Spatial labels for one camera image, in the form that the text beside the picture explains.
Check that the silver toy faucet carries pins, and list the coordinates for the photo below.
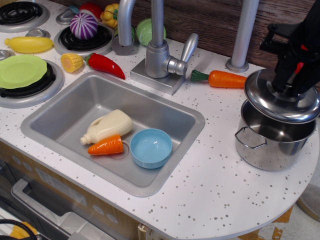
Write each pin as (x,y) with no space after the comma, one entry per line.
(160,70)

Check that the grey toy sink basin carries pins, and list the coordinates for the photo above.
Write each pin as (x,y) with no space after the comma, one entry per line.
(92,121)

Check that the short orange toy carrot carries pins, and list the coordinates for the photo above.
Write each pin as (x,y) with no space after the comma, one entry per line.
(107,146)

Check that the back right stove burner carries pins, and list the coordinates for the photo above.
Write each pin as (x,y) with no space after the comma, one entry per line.
(65,42)

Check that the grey stove knob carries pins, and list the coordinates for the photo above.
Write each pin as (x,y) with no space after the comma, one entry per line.
(4,54)
(65,17)
(38,32)

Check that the yellow toy bell pepper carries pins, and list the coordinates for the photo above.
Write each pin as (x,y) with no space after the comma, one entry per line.
(109,16)

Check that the red toy chili pepper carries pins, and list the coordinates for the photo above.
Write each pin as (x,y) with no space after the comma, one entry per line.
(102,63)

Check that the long orange toy carrot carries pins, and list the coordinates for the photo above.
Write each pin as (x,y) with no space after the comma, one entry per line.
(219,79)

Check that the back left stove burner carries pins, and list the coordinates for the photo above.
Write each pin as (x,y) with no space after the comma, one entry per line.
(22,16)

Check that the round metal stand base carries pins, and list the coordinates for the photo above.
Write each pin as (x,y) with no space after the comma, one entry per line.
(309,202)

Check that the grey support post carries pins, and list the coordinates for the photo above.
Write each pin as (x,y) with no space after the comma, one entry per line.
(238,62)
(123,43)

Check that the yellow toy banana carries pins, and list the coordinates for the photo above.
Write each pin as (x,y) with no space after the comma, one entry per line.
(29,44)

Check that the stainless steel pot lid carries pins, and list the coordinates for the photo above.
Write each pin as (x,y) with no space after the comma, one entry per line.
(281,106)

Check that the light green plastic plate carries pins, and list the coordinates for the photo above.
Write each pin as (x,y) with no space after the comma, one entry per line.
(21,71)

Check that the cream plastic toy bottle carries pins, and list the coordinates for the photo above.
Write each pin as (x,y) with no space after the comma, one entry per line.
(114,123)

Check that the grey stove knob upper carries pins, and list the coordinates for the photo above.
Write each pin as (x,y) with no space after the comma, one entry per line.
(65,17)

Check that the green toy cabbage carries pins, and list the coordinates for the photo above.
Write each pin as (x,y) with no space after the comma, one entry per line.
(144,31)

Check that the purple striped toy onion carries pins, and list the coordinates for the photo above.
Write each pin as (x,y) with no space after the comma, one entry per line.
(83,26)

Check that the grey right support post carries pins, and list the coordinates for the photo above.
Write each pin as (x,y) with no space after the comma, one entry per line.
(238,62)

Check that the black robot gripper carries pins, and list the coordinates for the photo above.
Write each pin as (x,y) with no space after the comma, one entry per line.
(297,47)

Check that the yellow toy corn piece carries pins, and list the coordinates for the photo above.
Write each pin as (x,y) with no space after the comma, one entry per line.
(71,62)

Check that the grey left support post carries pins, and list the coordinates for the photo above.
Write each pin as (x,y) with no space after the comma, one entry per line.
(123,43)

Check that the light blue plastic bowl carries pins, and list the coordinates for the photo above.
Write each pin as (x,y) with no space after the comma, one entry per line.
(151,148)

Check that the red toy vegetable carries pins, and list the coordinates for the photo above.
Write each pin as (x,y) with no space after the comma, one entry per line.
(92,9)

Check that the silver oven door handle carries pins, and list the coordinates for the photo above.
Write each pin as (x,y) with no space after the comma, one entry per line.
(42,206)

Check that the grey stove knob left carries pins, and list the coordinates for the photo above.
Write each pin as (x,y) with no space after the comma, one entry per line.
(4,54)

